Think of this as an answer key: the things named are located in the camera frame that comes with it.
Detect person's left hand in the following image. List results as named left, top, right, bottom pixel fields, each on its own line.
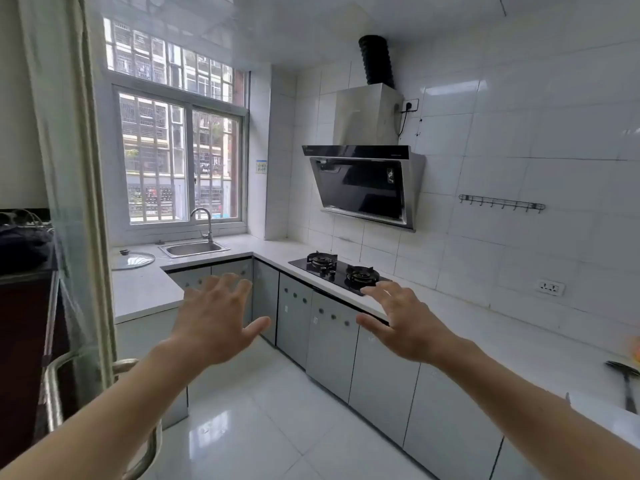
left=169, top=273, right=272, bottom=367

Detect person's right hand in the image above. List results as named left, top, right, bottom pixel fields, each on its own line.
left=355, top=281, right=453, bottom=368

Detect grey cabinet door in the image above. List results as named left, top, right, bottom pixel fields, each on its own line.
left=252, top=259, right=280, bottom=347

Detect chrome faucet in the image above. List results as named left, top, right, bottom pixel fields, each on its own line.
left=189, top=207, right=216, bottom=244

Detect black glass gas stove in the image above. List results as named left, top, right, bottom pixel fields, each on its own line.
left=288, top=251, right=393, bottom=297

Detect person's left forearm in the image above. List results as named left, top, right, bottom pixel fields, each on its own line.
left=0, top=338, right=221, bottom=480

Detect person's right forearm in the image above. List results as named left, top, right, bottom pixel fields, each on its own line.
left=432, top=342, right=640, bottom=480

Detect stainless steel sink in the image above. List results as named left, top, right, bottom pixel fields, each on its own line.
left=157, top=238, right=231, bottom=259

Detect glass pot lid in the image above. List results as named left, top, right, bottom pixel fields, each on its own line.
left=111, top=249, right=157, bottom=271

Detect steel and black range hood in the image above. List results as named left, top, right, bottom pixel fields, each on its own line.
left=301, top=83, right=426, bottom=232

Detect white framed window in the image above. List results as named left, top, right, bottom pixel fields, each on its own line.
left=102, top=17, right=251, bottom=225

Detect window security bars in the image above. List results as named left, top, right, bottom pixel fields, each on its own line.
left=119, top=94, right=236, bottom=221

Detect black bag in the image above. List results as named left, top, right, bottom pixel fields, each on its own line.
left=0, top=224, right=56, bottom=275

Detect glass door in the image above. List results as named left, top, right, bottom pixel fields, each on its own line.
left=17, top=0, right=121, bottom=435

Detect metal wall hook rail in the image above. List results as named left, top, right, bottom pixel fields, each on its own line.
left=458, top=194, right=546, bottom=215

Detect steel door handle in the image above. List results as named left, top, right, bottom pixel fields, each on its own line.
left=43, top=352, right=163, bottom=480

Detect metal spatula wooden handle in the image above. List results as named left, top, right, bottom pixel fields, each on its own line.
left=605, top=360, right=640, bottom=415

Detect black exhaust duct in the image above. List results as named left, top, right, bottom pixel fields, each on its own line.
left=357, top=34, right=396, bottom=88

